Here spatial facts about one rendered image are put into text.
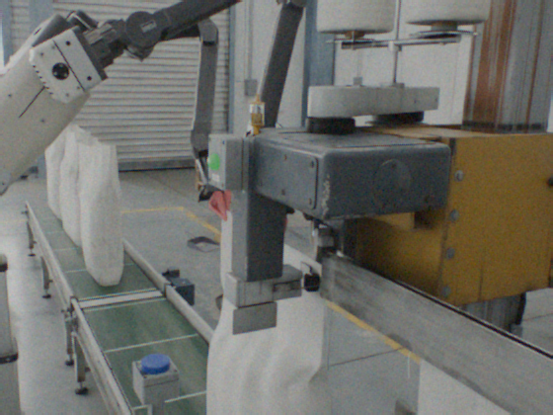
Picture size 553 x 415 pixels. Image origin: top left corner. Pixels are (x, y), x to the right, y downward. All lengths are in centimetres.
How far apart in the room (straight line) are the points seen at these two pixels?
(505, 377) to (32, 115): 107
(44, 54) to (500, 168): 89
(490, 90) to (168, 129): 782
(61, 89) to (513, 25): 88
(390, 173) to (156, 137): 802
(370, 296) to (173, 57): 800
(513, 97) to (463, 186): 23
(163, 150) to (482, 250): 792
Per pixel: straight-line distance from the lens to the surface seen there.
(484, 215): 111
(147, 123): 874
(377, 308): 98
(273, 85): 132
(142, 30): 126
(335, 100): 100
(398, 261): 113
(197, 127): 161
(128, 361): 223
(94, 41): 124
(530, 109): 125
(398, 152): 86
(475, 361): 85
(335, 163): 79
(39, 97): 138
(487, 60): 124
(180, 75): 888
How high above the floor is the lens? 143
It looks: 13 degrees down
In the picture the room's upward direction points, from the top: 1 degrees clockwise
